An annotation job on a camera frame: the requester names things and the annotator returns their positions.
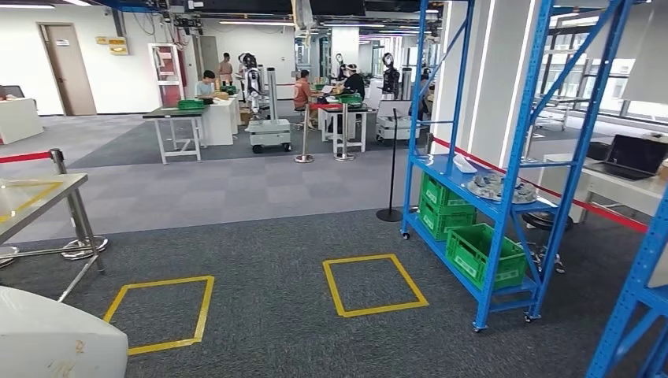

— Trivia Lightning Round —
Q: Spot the dark laptop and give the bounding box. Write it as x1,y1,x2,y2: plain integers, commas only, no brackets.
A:
585,134,668,182

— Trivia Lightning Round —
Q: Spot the white mobile base with column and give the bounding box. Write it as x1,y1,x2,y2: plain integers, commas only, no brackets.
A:
243,66,294,155

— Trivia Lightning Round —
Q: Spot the black case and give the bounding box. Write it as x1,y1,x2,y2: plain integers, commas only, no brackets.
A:
586,140,613,161

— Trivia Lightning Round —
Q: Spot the person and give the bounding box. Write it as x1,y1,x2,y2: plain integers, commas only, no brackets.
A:
217,52,235,87
341,63,367,101
194,69,217,100
292,69,316,130

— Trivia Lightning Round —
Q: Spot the white table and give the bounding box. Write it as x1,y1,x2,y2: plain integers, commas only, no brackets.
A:
200,94,242,147
537,152,668,225
317,103,370,156

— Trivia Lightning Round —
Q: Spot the red barrier belt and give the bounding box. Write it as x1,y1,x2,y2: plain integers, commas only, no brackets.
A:
0,150,52,165
431,135,650,235

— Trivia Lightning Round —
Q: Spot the red and white cabinet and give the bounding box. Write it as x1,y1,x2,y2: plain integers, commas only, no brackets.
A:
148,43,187,109

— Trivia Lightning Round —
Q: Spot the steel workbench with yellow tape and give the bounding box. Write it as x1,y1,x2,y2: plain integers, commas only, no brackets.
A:
0,172,109,305

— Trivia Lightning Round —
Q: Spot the blue metal shelf rack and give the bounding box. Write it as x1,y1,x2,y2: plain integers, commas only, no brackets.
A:
584,188,668,378
399,0,627,333

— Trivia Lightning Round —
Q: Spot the brown door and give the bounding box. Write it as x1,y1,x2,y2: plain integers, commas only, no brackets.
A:
38,21,98,117

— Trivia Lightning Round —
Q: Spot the yellow wall sign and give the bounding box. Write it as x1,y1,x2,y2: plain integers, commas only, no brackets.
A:
95,35,131,57

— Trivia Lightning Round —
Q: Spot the white curved shell part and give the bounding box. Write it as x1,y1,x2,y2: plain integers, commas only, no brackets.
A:
0,285,130,378
451,154,479,176

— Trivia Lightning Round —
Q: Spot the chrome stanchion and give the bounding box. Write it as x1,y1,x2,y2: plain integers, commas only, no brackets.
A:
293,102,316,165
48,148,109,261
333,102,357,162

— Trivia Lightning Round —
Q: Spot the dark top table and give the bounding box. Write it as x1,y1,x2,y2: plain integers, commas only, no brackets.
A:
142,106,206,166

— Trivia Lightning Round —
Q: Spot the grey cast metal part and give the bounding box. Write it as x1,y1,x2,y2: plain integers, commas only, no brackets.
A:
465,171,539,206

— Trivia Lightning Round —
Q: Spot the white desk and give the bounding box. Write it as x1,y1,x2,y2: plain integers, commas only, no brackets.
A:
0,97,46,146

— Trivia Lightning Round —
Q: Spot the black pole stand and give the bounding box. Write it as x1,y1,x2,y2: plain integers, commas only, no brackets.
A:
375,108,404,224

